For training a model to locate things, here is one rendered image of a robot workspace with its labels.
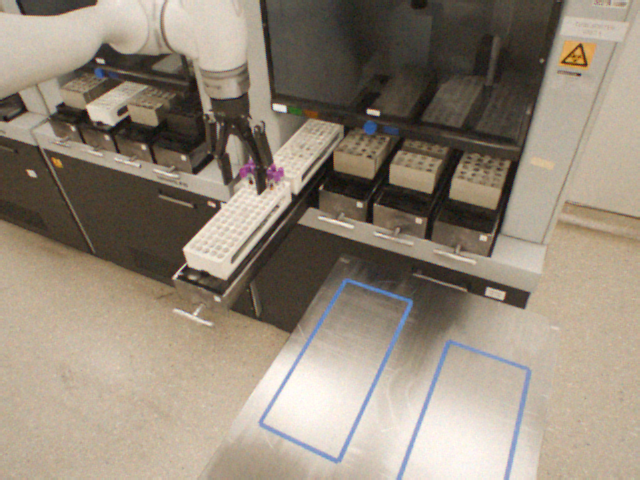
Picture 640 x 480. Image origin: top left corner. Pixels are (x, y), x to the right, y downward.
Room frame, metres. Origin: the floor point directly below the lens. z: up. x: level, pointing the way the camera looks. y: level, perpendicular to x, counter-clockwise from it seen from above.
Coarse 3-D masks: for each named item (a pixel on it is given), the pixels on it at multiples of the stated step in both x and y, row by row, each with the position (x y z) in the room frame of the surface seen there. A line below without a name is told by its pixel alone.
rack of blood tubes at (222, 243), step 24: (240, 192) 0.92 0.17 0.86; (264, 192) 0.91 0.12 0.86; (288, 192) 0.93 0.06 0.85; (216, 216) 0.84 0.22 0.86; (240, 216) 0.83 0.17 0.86; (264, 216) 0.84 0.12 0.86; (192, 240) 0.76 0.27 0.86; (216, 240) 0.77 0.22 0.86; (240, 240) 0.75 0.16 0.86; (192, 264) 0.73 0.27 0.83; (216, 264) 0.69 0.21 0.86
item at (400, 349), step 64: (320, 320) 0.56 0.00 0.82; (384, 320) 0.55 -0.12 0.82; (448, 320) 0.54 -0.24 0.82; (512, 320) 0.53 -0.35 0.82; (320, 384) 0.43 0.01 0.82; (384, 384) 0.42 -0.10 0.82; (448, 384) 0.41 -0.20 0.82; (512, 384) 0.40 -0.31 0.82; (256, 448) 0.32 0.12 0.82; (320, 448) 0.32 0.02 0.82; (384, 448) 0.31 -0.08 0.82; (448, 448) 0.30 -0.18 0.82; (512, 448) 0.30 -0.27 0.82
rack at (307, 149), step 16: (304, 128) 1.21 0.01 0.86; (320, 128) 1.21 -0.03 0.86; (336, 128) 1.19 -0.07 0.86; (288, 144) 1.13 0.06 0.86; (304, 144) 1.12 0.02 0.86; (320, 144) 1.12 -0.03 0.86; (336, 144) 1.17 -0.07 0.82; (288, 160) 1.04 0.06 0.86; (304, 160) 1.04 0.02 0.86; (320, 160) 1.09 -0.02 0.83; (288, 176) 0.97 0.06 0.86; (304, 176) 1.05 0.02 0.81
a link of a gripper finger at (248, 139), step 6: (234, 126) 0.85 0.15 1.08; (240, 132) 0.85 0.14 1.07; (246, 132) 0.87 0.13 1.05; (240, 138) 0.85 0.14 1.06; (246, 138) 0.85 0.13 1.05; (252, 138) 0.86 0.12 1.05; (246, 144) 0.85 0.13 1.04; (252, 144) 0.85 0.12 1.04; (252, 150) 0.84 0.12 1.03; (252, 156) 0.84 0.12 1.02; (258, 156) 0.84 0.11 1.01; (258, 162) 0.84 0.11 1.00; (258, 168) 0.83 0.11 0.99
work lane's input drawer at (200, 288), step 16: (320, 176) 1.05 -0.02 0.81; (304, 192) 0.98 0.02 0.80; (288, 208) 0.91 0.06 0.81; (304, 208) 0.96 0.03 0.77; (288, 224) 0.88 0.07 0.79; (272, 240) 0.82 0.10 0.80; (256, 256) 0.76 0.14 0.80; (192, 272) 0.71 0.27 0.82; (208, 272) 0.70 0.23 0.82; (240, 272) 0.72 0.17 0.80; (256, 272) 0.75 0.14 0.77; (176, 288) 0.71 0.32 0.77; (192, 288) 0.69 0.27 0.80; (208, 288) 0.67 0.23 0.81; (224, 288) 0.67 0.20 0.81; (240, 288) 0.69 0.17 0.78; (208, 304) 0.67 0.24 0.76; (224, 304) 0.65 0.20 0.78; (192, 320) 0.64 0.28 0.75; (208, 320) 0.63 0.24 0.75
